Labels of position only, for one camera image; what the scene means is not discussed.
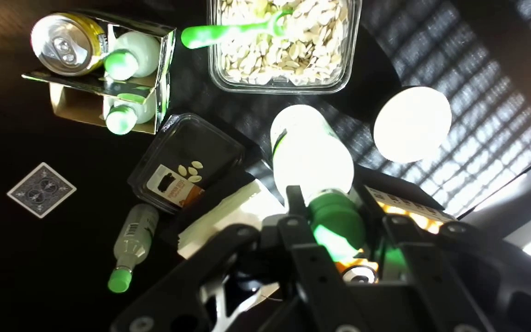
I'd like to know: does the glass bottle with green cap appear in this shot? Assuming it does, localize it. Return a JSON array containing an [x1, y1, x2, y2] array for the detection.
[[268, 103, 369, 265]]

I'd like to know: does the open cardboard box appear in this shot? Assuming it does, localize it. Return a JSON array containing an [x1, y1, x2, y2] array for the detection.
[[21, 7, 179, 136]]

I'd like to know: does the clear container of seeds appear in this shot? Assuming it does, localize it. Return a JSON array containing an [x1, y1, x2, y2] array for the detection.
[[207, 0, 365, 97]]

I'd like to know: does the small bottle with green cap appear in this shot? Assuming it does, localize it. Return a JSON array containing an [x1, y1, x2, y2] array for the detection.
[[104, 92, 157, 136], [102, 29, 163, 83]]

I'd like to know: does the clear plastic bottle green cap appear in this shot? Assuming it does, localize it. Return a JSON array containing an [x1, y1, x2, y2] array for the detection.
[[105, 201, 163, 295]]

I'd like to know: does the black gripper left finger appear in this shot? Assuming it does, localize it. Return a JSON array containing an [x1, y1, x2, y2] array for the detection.
[[275, 182, 369, 332]]

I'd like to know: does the green plastic spoon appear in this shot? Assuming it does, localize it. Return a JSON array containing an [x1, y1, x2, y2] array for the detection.
[[179, 7, 295, 51]]

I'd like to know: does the yellow snack bag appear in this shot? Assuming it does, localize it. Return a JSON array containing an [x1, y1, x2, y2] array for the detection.
[[364, 182, 458, 234]]

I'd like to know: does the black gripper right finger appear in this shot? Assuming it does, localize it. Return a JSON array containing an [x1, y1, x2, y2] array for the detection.
[[378, 212, 498, 332]]

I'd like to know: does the gold drink can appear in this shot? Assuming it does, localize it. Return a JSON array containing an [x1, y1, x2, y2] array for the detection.
[[30, 11, 109, 79]]

